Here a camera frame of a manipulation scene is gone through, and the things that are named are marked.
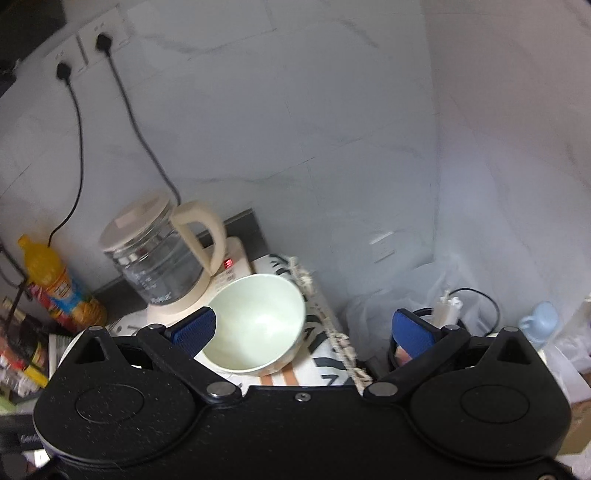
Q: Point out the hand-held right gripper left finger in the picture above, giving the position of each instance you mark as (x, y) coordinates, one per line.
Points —
(193, 333)

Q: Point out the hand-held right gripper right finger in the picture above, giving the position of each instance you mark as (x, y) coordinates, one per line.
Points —
(412, 336)

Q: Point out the pale green ceramic bowl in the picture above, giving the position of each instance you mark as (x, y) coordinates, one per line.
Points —
(258, 318)

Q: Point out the white charger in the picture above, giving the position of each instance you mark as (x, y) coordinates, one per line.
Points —
(445, 307)

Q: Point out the white plastic bag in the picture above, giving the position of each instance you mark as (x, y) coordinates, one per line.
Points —
(369, 314)

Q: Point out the patterned fringed table mat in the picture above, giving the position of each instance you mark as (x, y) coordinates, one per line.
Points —
(325, 367)

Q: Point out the light blue cup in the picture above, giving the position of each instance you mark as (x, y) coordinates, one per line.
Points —
(541, 323)

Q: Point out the orange juice bottle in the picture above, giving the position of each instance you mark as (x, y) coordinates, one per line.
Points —
(55, 286)

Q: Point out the black metal rack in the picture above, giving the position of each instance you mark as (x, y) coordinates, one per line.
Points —
(14, 272)

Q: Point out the cardboard box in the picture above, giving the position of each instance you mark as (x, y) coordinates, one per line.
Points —
(577, 397)

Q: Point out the black appliance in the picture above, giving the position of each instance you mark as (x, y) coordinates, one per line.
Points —
(23, 32)

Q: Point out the white wall switch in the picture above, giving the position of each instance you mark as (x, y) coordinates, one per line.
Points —
(383, 245)

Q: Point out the white wall socket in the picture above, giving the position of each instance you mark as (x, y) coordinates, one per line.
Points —
(69, 53)
(113, 34)

